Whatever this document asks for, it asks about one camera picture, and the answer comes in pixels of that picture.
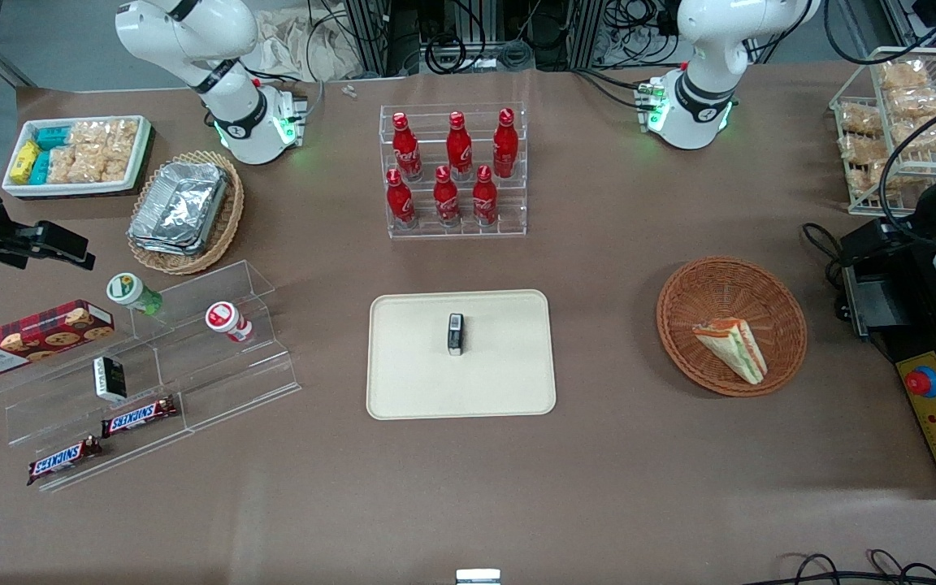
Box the triangular sandwich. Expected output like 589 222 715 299
692 318 769 386

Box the aluminium foil tray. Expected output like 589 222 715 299
128 161 230 258

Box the light oval wicker basket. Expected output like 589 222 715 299
126 149 245 276

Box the beige rectangular serving tray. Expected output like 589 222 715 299
366 289 557 421

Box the brown round wicker basket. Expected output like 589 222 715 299
656 256 808 398

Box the clear rice cracker bag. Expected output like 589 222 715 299
49 146 80 184
107 119 141 152
70 121 111 150
76 146 137 184

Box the yellow snack packet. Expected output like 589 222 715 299
11 140 41 184

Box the green lid cup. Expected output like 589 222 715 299
106 272 164 317

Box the red tartan cookie box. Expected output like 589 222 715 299
0 299 116 381

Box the white rectangular plastic bin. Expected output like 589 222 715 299
1 115 152 198

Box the small black white box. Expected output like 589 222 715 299
93 356 128 404

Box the red lid cup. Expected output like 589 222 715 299
205 301 254 343

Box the brown Snickers bar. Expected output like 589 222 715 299
101 395 180 439
26 435 104 487

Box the clear acrylic stepped shelf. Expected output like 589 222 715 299
0 259 303 493

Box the beige crumpled cloth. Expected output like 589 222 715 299
250 6 365 83

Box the red cola bottle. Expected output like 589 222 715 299
471 165 500 228
386 168 418 229
492 107 520 180
445 110 474 182
433 165 462 228
392 112 423 182

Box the clear acrylic bottle rack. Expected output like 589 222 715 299
379 101 529 240

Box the clear fried snack bag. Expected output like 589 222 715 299
877 60 930 90
886 85 936 120
848 162 896 197
837 134 885 165
837 103 884 136
894 118 936 157

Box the black equipment box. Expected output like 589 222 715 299
839 218 926 340

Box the red emergency stop button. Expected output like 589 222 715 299
903 365 936 400

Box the aluminium profile frame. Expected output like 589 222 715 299
341 0 625 76

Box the coiled black cable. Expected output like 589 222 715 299
423 32 469 76

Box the black looped cable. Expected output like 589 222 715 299
800 220 852 287

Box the white wire rack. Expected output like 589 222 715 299
829 45 936 217

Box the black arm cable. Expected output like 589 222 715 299
877 84 936 246

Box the black cable bundle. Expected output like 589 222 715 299
767 550 936 585

